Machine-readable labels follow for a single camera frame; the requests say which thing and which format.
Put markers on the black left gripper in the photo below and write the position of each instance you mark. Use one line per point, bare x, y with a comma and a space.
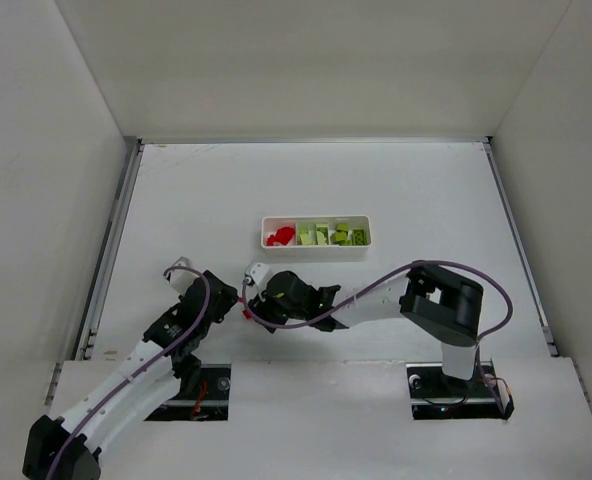
221, 296

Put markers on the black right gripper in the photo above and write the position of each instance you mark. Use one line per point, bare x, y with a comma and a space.
266, 305

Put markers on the red round lego piece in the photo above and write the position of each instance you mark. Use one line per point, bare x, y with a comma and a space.
281, 237

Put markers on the pale green square lego brick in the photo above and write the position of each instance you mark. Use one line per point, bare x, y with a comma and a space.
304, 236

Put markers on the large lime green lego brick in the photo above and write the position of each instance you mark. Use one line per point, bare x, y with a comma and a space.
322, 234

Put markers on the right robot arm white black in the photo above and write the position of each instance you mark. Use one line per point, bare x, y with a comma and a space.
444, 304

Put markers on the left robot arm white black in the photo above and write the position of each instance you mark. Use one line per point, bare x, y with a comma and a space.
160, 366

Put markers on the white three-compartment tray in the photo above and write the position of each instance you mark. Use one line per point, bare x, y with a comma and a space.
329, 252

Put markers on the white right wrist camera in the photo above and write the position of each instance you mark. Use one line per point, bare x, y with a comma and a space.
257, 275

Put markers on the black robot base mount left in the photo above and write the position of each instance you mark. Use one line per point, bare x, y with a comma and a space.
206, 401

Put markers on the left aluminium frame rail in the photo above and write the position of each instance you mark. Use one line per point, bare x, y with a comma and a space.
82, 333

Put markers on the aluminium frame rail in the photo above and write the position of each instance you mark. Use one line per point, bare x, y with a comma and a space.
526, 268
82, 333

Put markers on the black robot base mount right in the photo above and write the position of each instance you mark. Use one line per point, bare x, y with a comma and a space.
435, 396

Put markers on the right aluminium frame rail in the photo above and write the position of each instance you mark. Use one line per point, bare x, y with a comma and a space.
526, 268

